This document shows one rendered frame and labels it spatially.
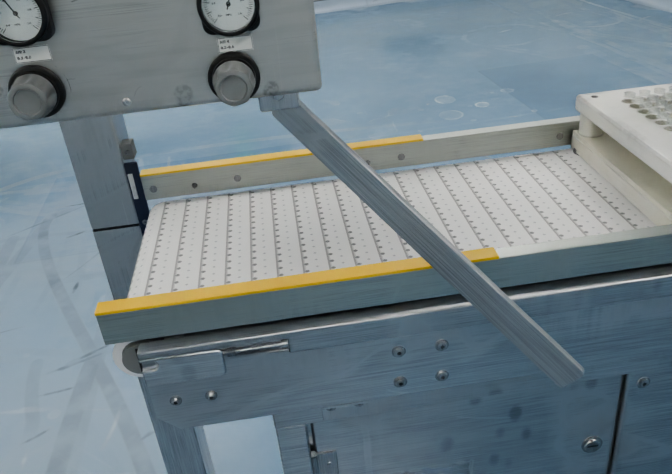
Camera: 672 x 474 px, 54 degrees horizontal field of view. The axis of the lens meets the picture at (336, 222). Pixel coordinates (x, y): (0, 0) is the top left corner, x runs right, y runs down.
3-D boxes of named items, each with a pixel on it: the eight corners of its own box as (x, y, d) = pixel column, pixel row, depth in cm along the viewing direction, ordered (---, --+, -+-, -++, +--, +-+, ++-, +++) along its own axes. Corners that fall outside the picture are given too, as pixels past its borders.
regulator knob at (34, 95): (7, 132, 40) (-18, 60, 38) (19, 119, 42) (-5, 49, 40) (63, 125, 40) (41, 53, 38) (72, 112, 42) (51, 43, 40)
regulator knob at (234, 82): (211, 117, 41) (198, 49, 39) (212, 104, 43) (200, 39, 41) (264, 111, 41) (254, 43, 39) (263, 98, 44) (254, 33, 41)
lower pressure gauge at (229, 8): (202, 40, 40) (190, -24, 38) (203, 35, 41) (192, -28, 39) (263, 33, 40) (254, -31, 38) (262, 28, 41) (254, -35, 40)
